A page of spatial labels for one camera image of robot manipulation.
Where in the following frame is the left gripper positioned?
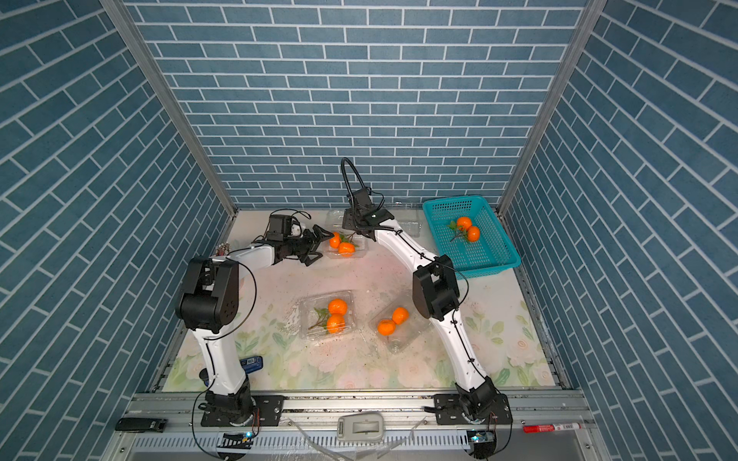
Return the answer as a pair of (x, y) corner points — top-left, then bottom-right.
(283, 225), (334, 265)

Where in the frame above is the orange pair with leaves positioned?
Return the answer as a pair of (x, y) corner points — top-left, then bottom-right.
(448, 216), (480, 243)

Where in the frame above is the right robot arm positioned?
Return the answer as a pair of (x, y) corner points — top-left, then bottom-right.
(344, 186), (499, 418)

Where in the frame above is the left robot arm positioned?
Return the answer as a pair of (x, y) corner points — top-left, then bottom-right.
(175, 209), (334, 409)

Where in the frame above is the pink pen cup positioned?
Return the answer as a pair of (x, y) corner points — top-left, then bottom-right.
(214, 242), (231, 259)

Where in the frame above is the teal plastic basket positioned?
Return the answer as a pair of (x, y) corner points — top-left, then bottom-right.
(423, 196), (521, 279)

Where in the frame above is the blue card on table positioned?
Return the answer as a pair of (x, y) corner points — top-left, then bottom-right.
(240, 355), (263, 375)

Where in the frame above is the red marker pen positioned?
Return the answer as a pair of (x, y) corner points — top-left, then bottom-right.
(523, 423), (582, 433)

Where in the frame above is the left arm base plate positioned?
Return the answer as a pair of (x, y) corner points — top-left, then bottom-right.
(198, 395), (286, 428)

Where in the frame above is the grey box on rail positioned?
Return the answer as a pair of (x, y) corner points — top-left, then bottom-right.
(336, 412), (386, 443)

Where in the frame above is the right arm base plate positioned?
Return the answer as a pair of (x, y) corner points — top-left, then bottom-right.
(424, 394), (514, 426)

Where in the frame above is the black device on rail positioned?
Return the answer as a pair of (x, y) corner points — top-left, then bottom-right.
(115, 417), (167, 433)

